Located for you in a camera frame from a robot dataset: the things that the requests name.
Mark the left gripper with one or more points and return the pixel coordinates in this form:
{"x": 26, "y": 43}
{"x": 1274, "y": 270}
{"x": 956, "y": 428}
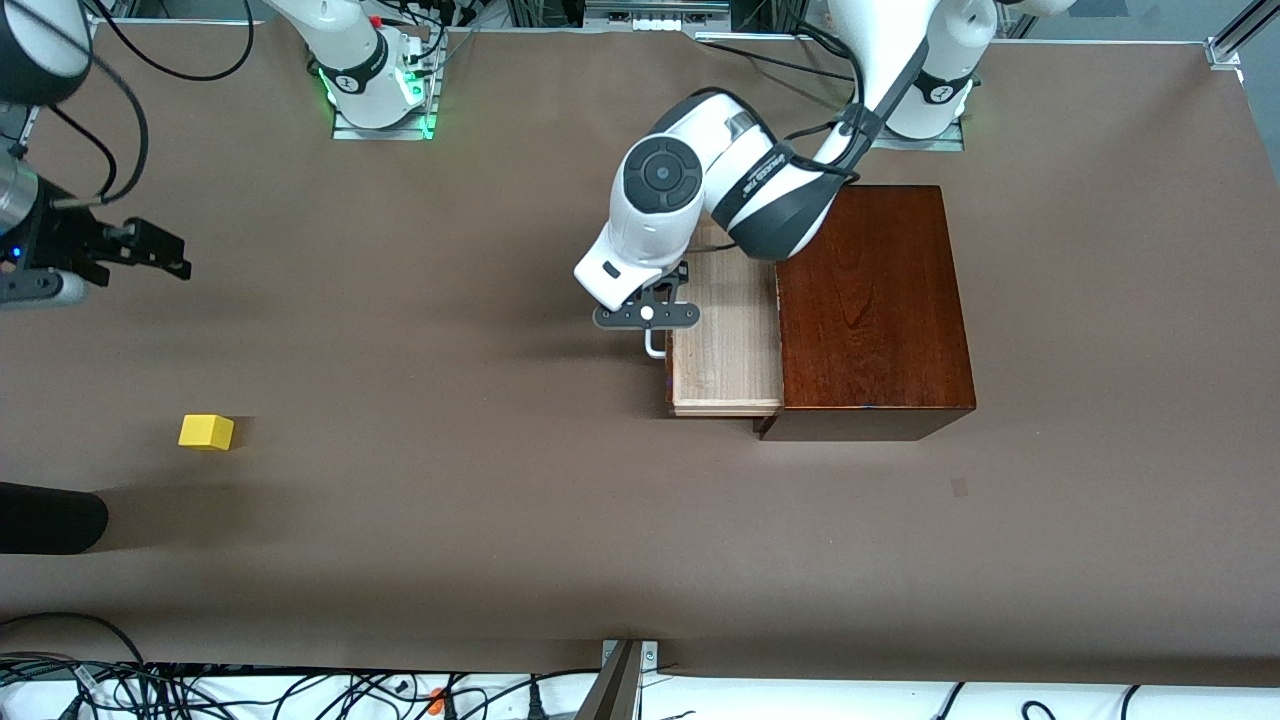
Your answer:
{"x": 681, "y": 272}

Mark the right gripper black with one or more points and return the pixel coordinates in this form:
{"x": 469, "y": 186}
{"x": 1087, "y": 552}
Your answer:
{"x": 58, "y": 246}

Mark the yellow block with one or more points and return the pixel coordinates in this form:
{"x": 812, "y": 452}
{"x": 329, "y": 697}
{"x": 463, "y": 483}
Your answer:
{"x": 205, "y": 432}

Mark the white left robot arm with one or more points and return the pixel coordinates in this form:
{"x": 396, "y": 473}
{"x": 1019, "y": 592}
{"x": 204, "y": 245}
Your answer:
{"x": 720, "y": 115}

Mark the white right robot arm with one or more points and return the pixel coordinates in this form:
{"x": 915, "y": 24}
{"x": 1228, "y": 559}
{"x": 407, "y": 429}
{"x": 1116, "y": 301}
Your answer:
{"x": 350, "y": 50}

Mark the dark brown wooden cabinet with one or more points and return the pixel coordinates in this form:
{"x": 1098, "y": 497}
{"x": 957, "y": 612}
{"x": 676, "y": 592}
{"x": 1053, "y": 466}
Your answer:
{"x": 870, "y": 300}

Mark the grey power strip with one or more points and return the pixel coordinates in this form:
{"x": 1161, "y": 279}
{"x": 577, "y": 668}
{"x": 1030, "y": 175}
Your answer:
{"x": 655, "y": 12}

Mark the black ribbed cylinder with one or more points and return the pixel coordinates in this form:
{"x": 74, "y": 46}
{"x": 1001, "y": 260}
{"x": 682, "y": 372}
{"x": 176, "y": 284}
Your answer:
{"x": 50, "y": 518}

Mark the orange connector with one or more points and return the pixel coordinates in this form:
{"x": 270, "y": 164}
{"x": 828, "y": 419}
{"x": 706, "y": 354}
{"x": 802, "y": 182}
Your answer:
{"x": 437, "y": 702}

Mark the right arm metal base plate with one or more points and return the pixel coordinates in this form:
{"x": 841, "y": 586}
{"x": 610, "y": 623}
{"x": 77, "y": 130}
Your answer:
{"x": 385, "y": 132}

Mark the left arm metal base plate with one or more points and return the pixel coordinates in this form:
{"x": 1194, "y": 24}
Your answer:
{"x": 945, "y": 146}

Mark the metal bracket with post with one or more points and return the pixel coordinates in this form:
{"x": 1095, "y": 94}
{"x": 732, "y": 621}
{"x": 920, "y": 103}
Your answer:
{"x": 618, "y": 685}

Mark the aluminium frame profile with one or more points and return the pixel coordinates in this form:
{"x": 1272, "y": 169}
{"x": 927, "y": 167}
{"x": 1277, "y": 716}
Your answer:
{"x": 1225, "y": 50}

